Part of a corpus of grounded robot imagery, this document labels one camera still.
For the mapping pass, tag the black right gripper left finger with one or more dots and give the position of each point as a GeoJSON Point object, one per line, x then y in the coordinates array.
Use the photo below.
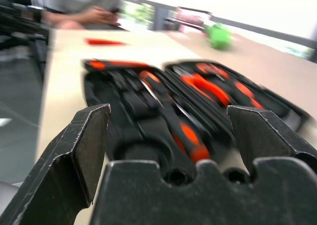
{"type": "Point", "coordinates": [57, 165]}

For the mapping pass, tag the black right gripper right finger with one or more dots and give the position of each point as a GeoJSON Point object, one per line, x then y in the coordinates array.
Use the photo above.
{"type": "Point", "coordinates": [262, 135]}

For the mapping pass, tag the black tool case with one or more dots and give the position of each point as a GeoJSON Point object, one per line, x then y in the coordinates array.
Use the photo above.
{"type": "Point", "coordinates": [123, 106]}

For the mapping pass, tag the long orange black tool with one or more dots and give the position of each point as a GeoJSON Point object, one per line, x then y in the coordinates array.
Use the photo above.
{"type": "Point", "coordinates": [116, 64]}

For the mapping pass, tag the red loose tool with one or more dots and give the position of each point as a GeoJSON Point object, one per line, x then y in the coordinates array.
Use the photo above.
{"type": "Point", "coordinates": [104, 41]}

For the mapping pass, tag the person's clasped hand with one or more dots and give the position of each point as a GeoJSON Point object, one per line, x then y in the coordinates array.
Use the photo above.
{"type": "Point", "coordinates": [99, 15]}

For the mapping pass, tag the large orange black screwdriver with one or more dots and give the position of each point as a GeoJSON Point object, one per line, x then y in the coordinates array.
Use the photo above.
{"type": "Point", "coordinates": [190, 140]}

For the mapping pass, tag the dark window railing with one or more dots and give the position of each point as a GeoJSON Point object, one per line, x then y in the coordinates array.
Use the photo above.
{"type": "Point", "coordinates": [260, 29]}

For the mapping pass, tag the green rounded object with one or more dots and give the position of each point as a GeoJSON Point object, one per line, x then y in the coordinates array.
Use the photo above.
{"type": "Point", "coordinates": [219, 36]}

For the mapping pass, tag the small orange black screwdriver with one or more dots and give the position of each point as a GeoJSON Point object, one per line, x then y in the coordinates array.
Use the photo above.
{"type": "Point", "coordinates": [149, 77]}

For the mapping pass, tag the pink and black box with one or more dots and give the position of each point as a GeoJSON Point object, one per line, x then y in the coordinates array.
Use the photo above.
{"type": "Point", "coordinates": [192, 18]}

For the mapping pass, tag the black equipment frame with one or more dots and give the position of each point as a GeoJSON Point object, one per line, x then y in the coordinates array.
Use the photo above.
{"type": "Point", "coordinates": [22, 29]}

